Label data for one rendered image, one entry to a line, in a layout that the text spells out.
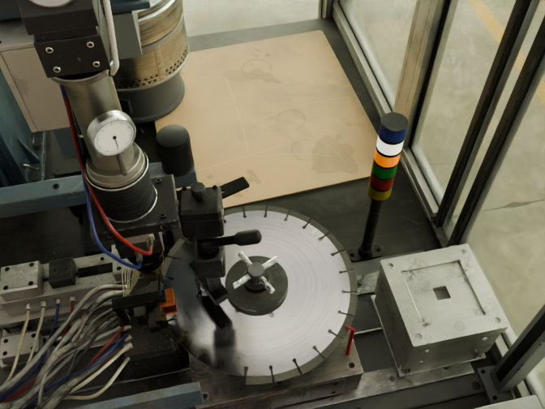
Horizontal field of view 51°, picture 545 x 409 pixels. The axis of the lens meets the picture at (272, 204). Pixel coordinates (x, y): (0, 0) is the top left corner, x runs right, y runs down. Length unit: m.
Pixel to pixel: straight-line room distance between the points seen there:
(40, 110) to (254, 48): 1.15
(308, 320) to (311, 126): 0.69
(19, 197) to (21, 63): 0.46
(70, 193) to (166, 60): 0.50
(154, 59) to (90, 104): 0.81
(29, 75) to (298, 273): 0.57
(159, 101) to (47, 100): 0.86
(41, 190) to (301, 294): 0.50
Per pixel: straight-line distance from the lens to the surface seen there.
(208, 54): 1.78
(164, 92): 1.55
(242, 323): 0.99
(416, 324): 1.07
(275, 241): 1.07
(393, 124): 0.99
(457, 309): 1.10
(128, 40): 0.99
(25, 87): 0.70
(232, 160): 1.46
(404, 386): 1.17
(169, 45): 1.44
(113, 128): 0.61
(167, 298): 1.00
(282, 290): 1.00
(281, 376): 0.95
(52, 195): 1.09
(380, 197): 1.11
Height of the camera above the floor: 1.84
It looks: 53 degrees down
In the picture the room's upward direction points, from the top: 1 degrees counter-clockwise
